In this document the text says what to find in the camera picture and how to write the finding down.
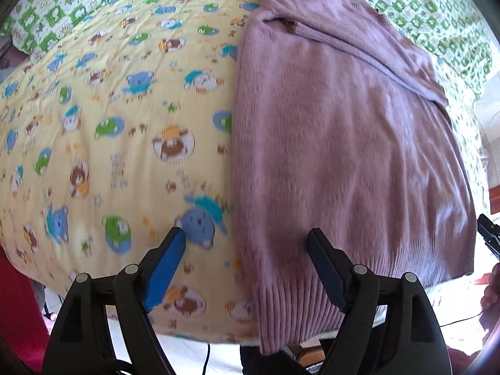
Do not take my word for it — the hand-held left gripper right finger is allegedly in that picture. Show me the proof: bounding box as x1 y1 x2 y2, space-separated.
306 227 451 375

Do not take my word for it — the purple knit sweater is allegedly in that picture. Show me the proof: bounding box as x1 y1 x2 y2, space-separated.
230 0 478 357

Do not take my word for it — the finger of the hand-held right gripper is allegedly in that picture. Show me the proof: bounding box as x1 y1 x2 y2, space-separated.
477 213 500 262

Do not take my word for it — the red cloth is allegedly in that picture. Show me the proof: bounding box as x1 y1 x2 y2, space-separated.
0 248 53 373

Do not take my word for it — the yellow animal print blanket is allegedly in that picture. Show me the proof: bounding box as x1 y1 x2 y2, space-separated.
0 0 489 346

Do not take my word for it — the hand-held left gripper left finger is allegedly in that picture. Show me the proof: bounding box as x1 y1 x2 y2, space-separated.
41 227 187 375

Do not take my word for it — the green checkered bed sheet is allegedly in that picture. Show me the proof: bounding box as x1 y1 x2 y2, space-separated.
0 0 495 100

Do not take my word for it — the person's right hand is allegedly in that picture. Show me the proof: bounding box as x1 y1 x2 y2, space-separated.
480 262 500 321

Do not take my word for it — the wooden bed frame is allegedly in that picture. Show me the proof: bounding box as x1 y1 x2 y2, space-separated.
287 340 333 370

